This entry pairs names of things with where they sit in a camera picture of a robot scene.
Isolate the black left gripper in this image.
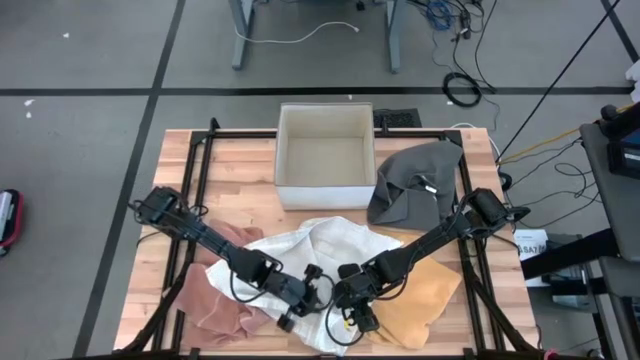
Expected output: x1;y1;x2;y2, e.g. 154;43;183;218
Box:
259;269;322;334

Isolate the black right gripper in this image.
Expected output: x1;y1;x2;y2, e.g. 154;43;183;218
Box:
332;274;386;335

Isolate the mustard yellow towel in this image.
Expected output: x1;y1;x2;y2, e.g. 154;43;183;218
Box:
367;255;464;350

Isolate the white beige plaid towel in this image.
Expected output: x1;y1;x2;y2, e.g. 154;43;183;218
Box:
205;215;405;357

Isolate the terracotta pink towel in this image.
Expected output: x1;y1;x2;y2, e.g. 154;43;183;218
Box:
172;218;274;349

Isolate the dark grey towel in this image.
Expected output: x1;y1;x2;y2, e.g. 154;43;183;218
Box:
366;139;465;233

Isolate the beige fabric storage box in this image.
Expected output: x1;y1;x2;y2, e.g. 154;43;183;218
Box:
273;102;378;211

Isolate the white printed paper sheet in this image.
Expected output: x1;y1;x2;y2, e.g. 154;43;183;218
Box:
513;228;550;262

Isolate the black perforated mat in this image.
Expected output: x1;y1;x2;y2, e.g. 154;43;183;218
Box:
372;108;423;129

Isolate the blue plastic bin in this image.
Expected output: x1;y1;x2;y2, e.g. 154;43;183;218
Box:
547;269;596;311

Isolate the black equipment cart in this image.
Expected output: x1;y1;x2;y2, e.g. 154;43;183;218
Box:
519;122;640;360

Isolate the grey desk leg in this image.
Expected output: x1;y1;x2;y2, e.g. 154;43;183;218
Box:
228;0;255;71
383;0;404;75

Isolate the red black case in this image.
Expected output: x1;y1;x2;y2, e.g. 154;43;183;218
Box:
0;188;25;257

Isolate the black device with blue screen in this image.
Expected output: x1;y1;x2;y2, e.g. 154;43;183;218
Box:
599;102;640;180

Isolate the thin black pole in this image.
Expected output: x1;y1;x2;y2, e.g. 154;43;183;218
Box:
496;0;624;164

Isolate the white crumpled object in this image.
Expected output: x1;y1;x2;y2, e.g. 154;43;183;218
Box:
624;58;640;104

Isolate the black right camera cable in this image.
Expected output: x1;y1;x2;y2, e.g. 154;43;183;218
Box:
324;299;371;348

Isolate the black camera cable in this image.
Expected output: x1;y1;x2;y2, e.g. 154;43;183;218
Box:
324;299;371;348
228;269;336;314

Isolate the black left camera cable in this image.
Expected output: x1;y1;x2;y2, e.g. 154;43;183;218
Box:
228;269;336;314

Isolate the black aluminium table frame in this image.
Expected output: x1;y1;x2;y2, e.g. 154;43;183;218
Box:
114;117;544;360

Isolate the thin white cable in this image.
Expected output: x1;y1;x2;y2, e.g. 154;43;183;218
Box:
449;121;501;160

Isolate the black coiled cable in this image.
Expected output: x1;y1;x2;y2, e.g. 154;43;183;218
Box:
441;71;484;109

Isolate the yellow cable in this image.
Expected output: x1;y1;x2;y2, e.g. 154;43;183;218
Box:
499;103;635;165

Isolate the white floor cable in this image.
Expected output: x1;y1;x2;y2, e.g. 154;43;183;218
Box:
233;20;361;45

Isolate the black long floor cable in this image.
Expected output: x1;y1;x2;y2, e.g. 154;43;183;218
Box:
429;0;501;134

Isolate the blue cable bundle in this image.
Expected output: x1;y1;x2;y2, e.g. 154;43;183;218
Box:
422;0;454;32

